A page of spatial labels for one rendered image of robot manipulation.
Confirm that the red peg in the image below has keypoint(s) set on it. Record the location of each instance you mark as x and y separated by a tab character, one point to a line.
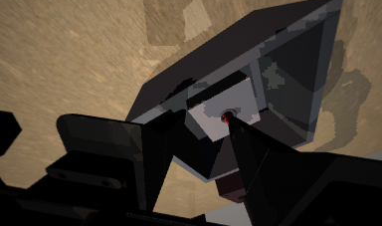
227	116

